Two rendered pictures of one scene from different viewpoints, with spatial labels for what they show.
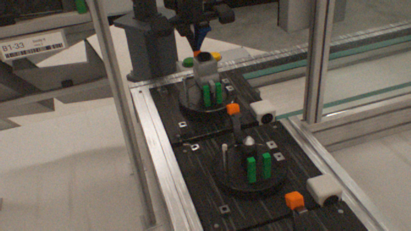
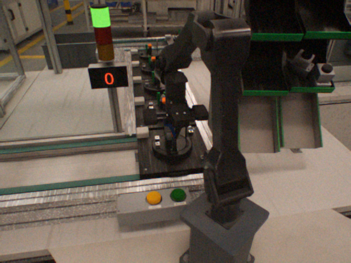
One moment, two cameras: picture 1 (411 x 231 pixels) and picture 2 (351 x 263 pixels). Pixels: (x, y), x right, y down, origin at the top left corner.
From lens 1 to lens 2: 153 cm
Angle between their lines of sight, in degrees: 109
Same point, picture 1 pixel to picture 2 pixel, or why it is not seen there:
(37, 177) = (281, 161)
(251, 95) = (142, 146)
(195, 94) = (180, 143)
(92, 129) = (262, 192)
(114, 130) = not seen: hidden behind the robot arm
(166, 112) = (201, 144)
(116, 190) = not seen: hidden behind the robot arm
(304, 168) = (140, 109)
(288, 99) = (112, 165)
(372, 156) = not seen: hidden behind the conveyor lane
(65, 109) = (303, 223)
